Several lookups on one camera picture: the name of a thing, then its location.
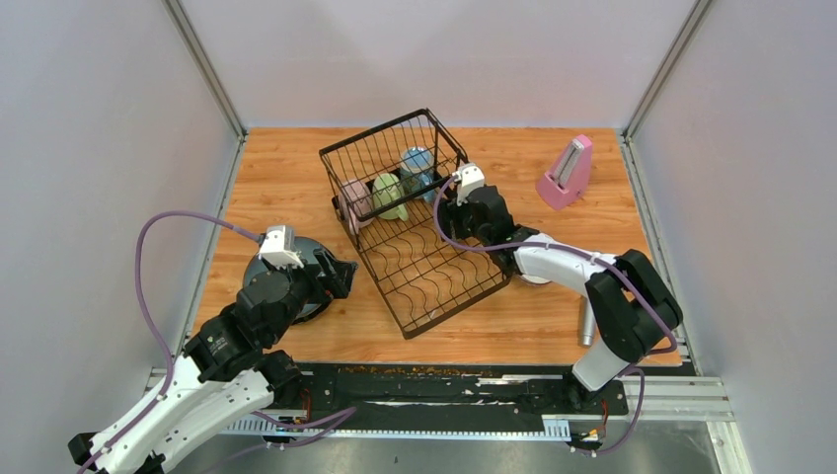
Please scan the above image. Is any white zigzag ceramic bowl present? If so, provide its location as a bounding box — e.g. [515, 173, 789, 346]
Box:
[519, 275, 551, 286]

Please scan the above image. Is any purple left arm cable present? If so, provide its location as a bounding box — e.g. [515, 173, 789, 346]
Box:
[75, 210, 266, 474]

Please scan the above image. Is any blue-grey ceramic plate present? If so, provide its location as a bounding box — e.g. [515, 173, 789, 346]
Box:
[235, 226, 357, 333]

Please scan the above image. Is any silver microphone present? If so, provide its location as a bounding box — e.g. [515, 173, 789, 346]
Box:
[578, 297, 596, 348]

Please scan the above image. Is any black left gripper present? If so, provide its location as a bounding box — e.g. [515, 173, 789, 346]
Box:
[266, 247, 359, 344]

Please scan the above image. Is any blue butterfly mug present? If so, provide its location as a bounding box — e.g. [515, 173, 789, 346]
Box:
[400, 146, 435, 196]

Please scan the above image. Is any pink metronome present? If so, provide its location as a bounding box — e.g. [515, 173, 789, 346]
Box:
[535, 134, 593, 210]

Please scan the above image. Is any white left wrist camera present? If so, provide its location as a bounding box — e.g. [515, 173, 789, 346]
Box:
[258, 225, 303, 269]

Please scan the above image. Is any light green mug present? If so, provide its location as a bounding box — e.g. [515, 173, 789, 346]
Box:
[372, 173, 409, 221]

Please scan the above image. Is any black wire dish rack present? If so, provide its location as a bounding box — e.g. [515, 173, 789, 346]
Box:
[319, 109, 510, 339]

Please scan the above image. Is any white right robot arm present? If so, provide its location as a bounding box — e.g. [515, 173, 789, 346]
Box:
[433, 181, 683, 413]

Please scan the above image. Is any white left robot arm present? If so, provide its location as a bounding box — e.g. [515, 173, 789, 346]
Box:
[68, 239, 358, 473]

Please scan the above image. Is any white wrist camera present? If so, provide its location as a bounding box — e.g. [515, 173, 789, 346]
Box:
[258, 225, 303, 269]
[452, 163, 486, 205]

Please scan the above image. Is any pink ceramic mug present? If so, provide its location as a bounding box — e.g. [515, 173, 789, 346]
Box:
[338, 180, 375, 237]

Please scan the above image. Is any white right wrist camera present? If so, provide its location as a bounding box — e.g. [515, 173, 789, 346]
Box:
[452, 163, 486, 205]

